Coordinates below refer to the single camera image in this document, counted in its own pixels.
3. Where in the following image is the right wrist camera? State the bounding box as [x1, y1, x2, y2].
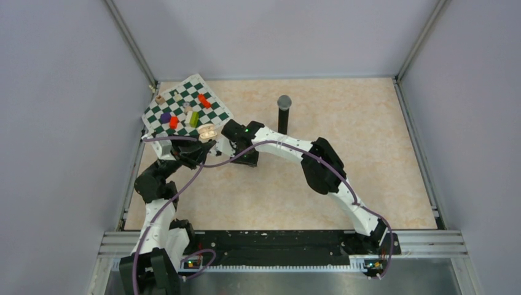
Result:
[214, 138, 235, 157]

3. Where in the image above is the black microphone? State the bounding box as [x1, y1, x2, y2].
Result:
[277, 95, 292, 135]

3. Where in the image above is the white earbud case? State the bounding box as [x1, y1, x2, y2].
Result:
[197, 124, 217, 143]

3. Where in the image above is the corner post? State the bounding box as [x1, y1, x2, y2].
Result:
[394, 0, 452, 84]
[102, 0, 157, 87]

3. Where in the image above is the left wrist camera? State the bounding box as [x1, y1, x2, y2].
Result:
[141, 134, 174, 160]

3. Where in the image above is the tan wooden block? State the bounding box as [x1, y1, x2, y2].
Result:
[155, 95, 165, 105]

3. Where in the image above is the green white chessboard mat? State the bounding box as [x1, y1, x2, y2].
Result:
[141, 74, 233, 136]

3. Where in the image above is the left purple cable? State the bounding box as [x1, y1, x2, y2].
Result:
[132, 136, 216, 295]

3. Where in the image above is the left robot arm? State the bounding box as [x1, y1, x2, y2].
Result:
[119, 136, 216, 294]

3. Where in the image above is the purple block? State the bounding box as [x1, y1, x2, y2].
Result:
[159, 112, 171, 124]

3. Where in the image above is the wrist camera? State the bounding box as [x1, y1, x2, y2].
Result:
[214, 138, 235, 157]
[141, 134, 174, 160]

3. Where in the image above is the right corner post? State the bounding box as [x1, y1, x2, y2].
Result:
[394, 0, 452, 84]

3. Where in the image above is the white block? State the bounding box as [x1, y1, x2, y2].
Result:
[184, 111, 193, 125]

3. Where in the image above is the red block long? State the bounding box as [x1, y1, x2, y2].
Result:
[197, 93, 211, 109]

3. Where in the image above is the yellow-green block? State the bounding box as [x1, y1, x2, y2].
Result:
[190, 111, 199, 128]

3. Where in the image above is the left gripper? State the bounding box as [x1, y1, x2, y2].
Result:
[149, 133, 216, 180]

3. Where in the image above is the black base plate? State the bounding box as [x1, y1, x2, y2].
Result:
[182, 230, 402, 267]

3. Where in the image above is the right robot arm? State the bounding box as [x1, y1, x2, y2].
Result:
[216, 120, 399, 256]

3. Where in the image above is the left corner post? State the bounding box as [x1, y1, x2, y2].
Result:
[102, 0, 157, 87]

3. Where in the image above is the red block small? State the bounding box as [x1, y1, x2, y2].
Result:
[169, 116, 179, 130]

